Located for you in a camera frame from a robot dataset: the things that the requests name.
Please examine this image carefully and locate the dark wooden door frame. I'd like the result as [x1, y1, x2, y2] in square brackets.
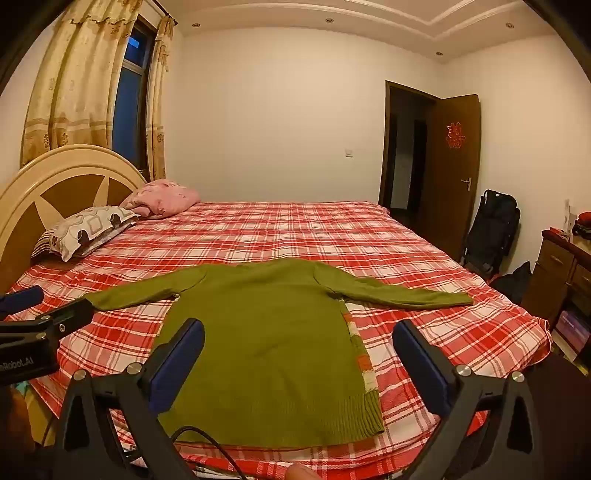
[379, 80, 443, 217]

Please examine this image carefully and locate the red paper door decoration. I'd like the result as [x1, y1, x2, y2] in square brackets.
[444, 122, 466, 149]

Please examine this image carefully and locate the narrow beige patterned curtain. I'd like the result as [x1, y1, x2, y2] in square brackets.
[145, 16, 176, 182]

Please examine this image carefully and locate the person's right hand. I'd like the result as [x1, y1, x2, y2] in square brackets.
[285, 463, 320, 480]

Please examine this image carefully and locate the patterned white pillow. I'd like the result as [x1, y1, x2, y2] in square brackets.
[31, 205, 140, 263]

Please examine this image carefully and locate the brown wooden door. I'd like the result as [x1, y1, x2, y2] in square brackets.
[427, 95, 482, 264]

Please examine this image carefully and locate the dark window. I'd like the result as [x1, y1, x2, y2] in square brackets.
[112, 16, 158, 181]

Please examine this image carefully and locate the wide beige patterned curtain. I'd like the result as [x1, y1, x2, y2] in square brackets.
[19, 0, 141, 169]

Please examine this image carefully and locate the dark curtain rod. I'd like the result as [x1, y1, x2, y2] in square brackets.
[150, 0, 179, 23]

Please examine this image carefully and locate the dark floor bag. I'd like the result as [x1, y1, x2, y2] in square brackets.
[492, 261, 534, 305]

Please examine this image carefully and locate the green knitted sweater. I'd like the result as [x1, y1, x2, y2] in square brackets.
[83, 257, 474, 449]

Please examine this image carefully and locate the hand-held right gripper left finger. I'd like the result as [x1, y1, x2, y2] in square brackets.
[53, 318, 206, 480]

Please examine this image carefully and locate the cream wooden headboard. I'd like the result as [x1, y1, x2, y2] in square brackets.
[0, 144, 148, 294]

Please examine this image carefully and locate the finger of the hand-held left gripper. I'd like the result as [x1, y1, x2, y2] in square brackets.
[0, 285, 45, 315]
[0, 298, 95, 343]

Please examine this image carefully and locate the red plaid bed sheet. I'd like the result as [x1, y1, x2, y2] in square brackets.
[4, 199, 553, 480]

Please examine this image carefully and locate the black upright bag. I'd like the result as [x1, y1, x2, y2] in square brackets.
[462, 189, 522, 278]

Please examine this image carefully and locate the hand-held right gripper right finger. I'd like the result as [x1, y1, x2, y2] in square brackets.
[392, 320, 543, 480]

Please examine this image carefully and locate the black cable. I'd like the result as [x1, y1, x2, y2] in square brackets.
[131, 425, 259, 480]

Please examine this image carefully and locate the brown wooden cabinet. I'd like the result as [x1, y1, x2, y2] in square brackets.
[522, 229, 591, 365]

